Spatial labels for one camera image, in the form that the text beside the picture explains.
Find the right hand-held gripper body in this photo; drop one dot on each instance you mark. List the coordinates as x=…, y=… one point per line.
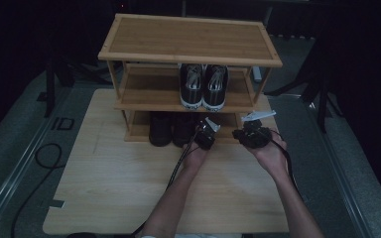
x=256, y=137

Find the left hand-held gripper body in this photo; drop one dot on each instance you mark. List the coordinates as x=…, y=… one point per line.
x=205, y=137

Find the black slip-on shoe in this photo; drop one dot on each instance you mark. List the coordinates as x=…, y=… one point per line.
x=160, y=130
x=183, y=130

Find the black canvas sneaker white laces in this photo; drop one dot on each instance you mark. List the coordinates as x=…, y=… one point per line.
x=215, y=89
x=191, y=89

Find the wooden shoe rack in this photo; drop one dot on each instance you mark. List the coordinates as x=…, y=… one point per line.
x=188, y=39

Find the person's left hand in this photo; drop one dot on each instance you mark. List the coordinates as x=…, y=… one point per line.
x=195, y=157

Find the person's right hand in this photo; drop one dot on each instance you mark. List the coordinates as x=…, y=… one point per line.
x=271, y=157

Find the white object behind rack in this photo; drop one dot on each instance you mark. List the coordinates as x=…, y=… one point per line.
x=257, y=74

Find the black tripod stand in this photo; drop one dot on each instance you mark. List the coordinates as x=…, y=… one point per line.
x=322, y=109

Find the black metal stand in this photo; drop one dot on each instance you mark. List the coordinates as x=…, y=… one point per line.
x=49, y=92

